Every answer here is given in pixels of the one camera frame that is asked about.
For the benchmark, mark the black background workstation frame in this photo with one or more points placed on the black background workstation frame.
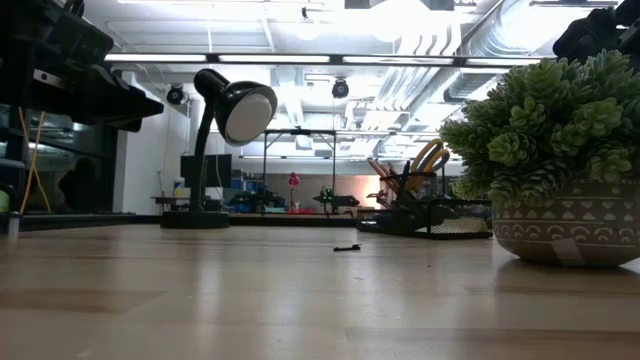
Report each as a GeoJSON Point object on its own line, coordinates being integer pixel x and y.
{"type": "Point", "coordinates": [300, 132]}

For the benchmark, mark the long ceiling light bar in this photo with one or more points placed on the long ceiling light bar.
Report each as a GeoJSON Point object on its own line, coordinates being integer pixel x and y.
{"type": "Point", "coordinates": [275, 59]}

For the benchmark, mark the yellow sticky note pad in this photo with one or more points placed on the yellow sticky note pad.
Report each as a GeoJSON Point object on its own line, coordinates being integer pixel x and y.
{"type": "Point", "coordinates": [457, 226]}

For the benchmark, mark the black gooseneck desk lamp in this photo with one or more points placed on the black gooseneck desk lamp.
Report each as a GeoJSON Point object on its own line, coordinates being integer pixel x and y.
{"type": "Point", "coordinates": [240, 112]}

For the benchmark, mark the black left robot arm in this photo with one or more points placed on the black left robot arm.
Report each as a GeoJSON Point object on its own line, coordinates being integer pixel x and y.
{"type": "Point", "coordinates": [35, 30]}

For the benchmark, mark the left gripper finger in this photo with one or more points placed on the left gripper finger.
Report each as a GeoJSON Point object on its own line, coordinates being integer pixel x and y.
{"type": "Point", "coordinates": [135, 107]}

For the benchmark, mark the red background object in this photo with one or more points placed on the red background object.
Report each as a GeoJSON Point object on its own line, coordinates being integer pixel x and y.
{"type": "Point", "coordinates": [293, 180]}

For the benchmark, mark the background black robot arm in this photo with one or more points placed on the background black robot arm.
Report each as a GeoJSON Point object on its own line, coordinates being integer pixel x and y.
{"type": "Point", "coordinates": [337, 200]}

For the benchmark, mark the black mesh desk organizer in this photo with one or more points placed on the black mesh desk organizer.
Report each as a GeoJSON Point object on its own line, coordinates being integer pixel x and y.
{"type": "Point", "coordinates": [450, 215]}

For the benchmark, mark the small black pen clip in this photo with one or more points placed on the small black pen clip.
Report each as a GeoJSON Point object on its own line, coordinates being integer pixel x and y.
{"type": "Point", "coordinates": [347, 247]}

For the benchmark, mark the black computer monitor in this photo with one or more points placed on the black computer monitor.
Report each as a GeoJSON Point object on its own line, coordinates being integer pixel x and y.
{"type": "Point", "coordinates": [215, 170]}

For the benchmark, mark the black aluminium table frame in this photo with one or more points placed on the black aluminium table frame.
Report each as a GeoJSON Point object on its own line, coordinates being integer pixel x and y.
{"type": "Point", "coordinates": [100, 220]}

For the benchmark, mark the small silver post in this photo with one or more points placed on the small silver post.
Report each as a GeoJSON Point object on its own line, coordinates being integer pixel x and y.
{"type": "Point", "coordinates": [13, 227]}

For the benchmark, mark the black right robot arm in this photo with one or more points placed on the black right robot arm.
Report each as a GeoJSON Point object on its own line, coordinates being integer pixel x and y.
{"type": "Point", "coordinates": [595, 30]}

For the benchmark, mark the blue storage bins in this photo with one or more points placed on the blue storage bins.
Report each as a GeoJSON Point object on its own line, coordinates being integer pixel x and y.
{"type": "Point", "coordinates": [247, 187]}

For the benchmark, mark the small green object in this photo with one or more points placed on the small green object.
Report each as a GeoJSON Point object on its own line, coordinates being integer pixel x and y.
{"type": "Point", "coordinates": [3, 201]}

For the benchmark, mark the background desk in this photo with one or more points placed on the background desk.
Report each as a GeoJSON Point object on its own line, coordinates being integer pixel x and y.
{"type": "Point", "coordinates": [165, 201]}

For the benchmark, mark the succulent plant in patterned pot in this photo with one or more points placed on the succulent plant in patterned pot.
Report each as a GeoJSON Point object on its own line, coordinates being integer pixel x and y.
{"type": "Point", "coordinates": [550, 150]}

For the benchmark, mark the black hanging ceiling camera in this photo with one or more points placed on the black hanging ceiling camera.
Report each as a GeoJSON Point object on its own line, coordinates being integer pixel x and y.
{"type": "Point", "coordinates": [340, 89]}

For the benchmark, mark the white plastic container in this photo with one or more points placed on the white plastic container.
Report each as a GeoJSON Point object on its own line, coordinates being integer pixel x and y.
{"type": "Point", "coordinates": [179, 187]}

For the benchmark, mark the black wall-mounted camera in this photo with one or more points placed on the black wall-mounted camera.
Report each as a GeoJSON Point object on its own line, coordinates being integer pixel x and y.
{"type": "Point", "coordinates": [175, 95]}

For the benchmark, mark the person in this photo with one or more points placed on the person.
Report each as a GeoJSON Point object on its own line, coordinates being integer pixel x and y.
{"type": "Point", "coordinates": [80, 187]}

